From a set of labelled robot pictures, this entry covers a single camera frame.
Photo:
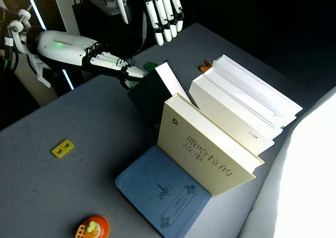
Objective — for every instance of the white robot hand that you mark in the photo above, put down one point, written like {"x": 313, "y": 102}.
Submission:
{"x": 162, "y": 15}
{"x": 65, "y": 48}

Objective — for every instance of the black cover book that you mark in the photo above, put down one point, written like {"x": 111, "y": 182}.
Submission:
{"x": 149, "y": 96}

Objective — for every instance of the white book with gold label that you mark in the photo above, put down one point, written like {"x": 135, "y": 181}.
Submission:
{"x": 223, "y": 112}

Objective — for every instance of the white EVERO book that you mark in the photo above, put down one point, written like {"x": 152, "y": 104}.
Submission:
{"x": 244, "y": 96}

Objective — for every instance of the white book with black label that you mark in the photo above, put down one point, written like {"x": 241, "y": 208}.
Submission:
{"x": 257, "y": 86}

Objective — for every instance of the cream paperback book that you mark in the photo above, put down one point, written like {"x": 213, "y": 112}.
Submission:
{"x": 204, "y": 156}

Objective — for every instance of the blue grey notebook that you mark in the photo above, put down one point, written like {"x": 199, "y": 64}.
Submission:
{"x": 157, "y": 185}

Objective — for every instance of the LED light strip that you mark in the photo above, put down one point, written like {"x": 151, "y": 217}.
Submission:
{"x": 34, "y": 7}

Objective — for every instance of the green toy block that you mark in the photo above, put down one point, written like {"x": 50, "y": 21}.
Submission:
{"x": 150, "y": 66}

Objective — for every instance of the small orange toy piece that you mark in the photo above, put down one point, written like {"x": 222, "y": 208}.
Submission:
{"x": 205, "y": 66}

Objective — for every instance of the yellow two-hole block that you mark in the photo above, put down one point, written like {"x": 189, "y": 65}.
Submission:
{"x": 63, "y": 148}

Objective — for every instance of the grey table cloth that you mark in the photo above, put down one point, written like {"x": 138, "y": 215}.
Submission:
{"x": 52, "y": 196}

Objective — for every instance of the orange tart toy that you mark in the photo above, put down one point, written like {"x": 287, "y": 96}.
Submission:
{"x": 93, "y": 226}

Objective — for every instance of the white backdrop sheet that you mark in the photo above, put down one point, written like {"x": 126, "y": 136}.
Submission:
{"x": 302, "y": 170}

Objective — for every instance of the white frame post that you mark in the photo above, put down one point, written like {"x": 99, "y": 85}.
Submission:
{"x": 65, "y": 10}
{"x": 36, "y": 88}

